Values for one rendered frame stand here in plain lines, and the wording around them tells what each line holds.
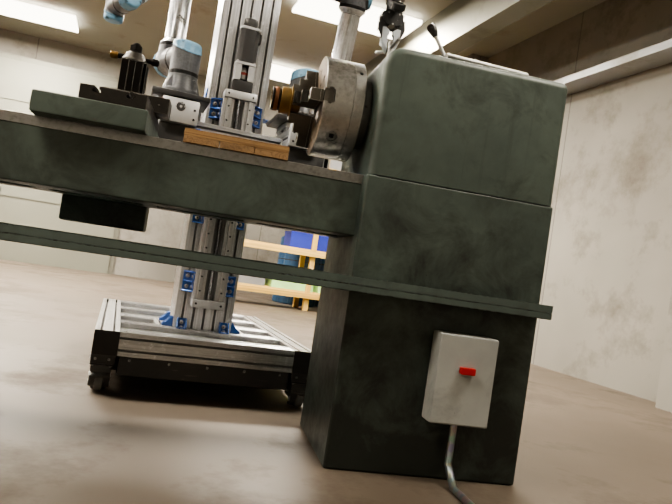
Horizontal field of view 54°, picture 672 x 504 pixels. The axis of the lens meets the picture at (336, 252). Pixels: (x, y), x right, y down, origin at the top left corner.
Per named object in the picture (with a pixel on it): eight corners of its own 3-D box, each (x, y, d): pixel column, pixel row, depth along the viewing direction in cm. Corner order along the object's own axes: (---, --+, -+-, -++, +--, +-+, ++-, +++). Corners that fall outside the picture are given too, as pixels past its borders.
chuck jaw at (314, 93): (328, 98, 208) (335, 87, 197) (325, 113, 208) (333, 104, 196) (293, 91, 206) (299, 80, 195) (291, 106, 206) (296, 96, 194)
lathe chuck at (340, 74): (327, 155, 231) (344, 64, 224) (341, 164, 200) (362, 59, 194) (302, 151, 229) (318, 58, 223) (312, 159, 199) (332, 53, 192)
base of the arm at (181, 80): (159, 97, 269) (163, 73, 270) (196, 105, 274) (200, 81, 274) (161, 89, 255) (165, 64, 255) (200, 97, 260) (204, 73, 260)
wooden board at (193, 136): (274, 174, 226) (276, 162, 226) (287, 160, 191) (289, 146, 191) (186, 158, 221) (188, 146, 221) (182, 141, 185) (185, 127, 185)
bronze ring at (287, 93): (300, 92, 214) (272, 86, 213) (304, 85, 205) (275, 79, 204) (295, 120, 214) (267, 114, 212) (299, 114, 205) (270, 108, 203)
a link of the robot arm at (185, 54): (176, 66, 256) (181, 32, 257) (161, 71, 267) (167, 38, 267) (203, 75, 264) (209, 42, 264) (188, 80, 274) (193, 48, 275)
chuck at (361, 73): (336, 157, 231) (354, 66, 225) (352, 166, 201) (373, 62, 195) (327, 155, 231) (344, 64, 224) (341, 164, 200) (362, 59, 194)
